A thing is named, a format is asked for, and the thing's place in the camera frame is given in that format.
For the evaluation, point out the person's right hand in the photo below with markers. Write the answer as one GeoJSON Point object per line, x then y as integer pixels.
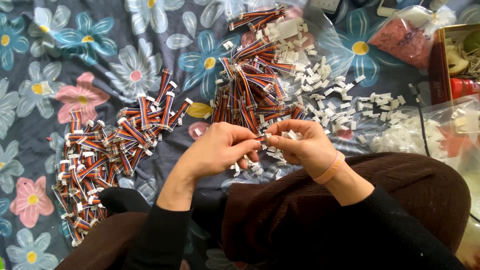
{"type": "Point", "coordinates": [311, 146]}

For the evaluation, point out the scattered heap of white connectors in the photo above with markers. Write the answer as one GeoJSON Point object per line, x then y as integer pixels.
{"type": "Point", "coordinates": [318, 80]}

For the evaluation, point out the handful of white connector housings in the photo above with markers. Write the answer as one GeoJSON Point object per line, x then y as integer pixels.
{"type": "Point", "coordinates": [291, 135]}

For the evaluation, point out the white plastic device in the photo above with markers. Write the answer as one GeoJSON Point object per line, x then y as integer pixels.
{"type": "Point", "coordinates": [324, 4]}

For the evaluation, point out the white charger plug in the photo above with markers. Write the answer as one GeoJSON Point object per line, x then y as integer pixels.
{"type": "Point", "coordinates": [388, 9]}

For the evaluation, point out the person's brown clothed legs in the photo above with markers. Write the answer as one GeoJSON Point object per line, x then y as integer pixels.
{"type": "Point", "coordinates": [405, 180]}

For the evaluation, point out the person's left hand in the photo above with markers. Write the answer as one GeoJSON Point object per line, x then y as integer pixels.
{"type": "Point", "coordinates": [213, 150]}

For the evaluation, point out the pink rubber wristband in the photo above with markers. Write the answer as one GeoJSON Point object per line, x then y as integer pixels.
{"type": "Point", "coordinates": [332, 168]}

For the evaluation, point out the brown cardboard box with clutter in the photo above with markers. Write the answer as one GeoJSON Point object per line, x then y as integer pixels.
{"type": "Point", "coordinates": [440, 71]}

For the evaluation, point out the clear bag of white connectors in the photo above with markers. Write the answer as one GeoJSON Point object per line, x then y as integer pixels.
{"type": "Point", "coordinates": [412, 137]}

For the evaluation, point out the crumpled clear plastic bag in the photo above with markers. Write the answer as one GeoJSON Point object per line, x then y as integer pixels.
{"type": "Point", "coordinates": [470, 240]}

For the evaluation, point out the clear bag of pink parts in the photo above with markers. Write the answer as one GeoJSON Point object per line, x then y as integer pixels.
{"type": "Point", "coordinates": [401, 37]}

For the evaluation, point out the floral grey bed sheet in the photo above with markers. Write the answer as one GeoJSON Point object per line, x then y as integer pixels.
{"type": "Point", "coordinates": [112, 22]}

